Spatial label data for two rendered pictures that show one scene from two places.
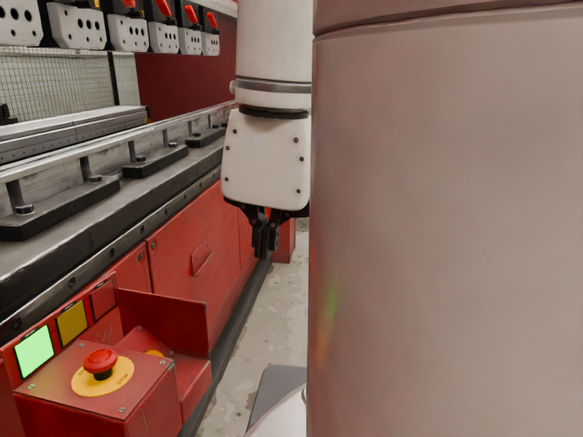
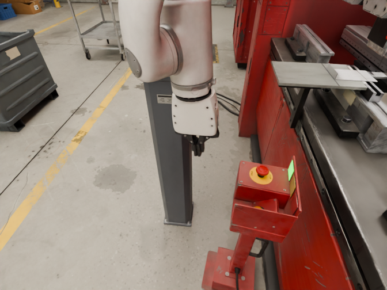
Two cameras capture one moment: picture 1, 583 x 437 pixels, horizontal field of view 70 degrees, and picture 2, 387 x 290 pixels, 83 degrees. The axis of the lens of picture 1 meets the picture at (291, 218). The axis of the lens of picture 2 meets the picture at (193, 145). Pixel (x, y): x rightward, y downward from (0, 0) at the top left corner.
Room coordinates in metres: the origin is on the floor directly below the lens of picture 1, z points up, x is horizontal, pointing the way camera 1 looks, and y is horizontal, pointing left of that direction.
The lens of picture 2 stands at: (0.86, 0.01, 1.32)
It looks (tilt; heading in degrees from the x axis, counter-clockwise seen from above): 42 degrees down; 178
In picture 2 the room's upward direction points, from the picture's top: straight up
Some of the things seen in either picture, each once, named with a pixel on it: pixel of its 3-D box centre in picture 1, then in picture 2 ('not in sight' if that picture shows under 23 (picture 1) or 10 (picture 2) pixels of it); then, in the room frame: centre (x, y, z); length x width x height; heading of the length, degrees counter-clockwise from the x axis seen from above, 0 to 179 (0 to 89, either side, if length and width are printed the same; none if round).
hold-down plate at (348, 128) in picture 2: not in sight; (333, 108); (0.21, 0.53, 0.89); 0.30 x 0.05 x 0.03; 171
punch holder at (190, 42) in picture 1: (180, 28); not in sight; (1.53, 0.37, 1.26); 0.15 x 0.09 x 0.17; 171
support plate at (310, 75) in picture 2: not in sight; (314, 74); (0.15, 0.44, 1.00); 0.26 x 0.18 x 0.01; 81
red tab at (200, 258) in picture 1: (203, 255); not in sight; (1.16, 0.27, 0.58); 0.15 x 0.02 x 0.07; 171
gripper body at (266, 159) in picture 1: (271, 152); (194, 110); (0.46, 0.02, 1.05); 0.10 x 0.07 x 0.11; 74
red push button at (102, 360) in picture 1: (101, 367); (261, 172); (0.42, 0.24, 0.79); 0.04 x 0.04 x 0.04
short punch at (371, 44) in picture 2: not in sight; (382, 34); (0.18, 0.59, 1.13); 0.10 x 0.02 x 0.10; 171
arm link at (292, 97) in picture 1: (272, 94); (193, 83); (0.45, 0.02, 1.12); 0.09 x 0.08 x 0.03; 74
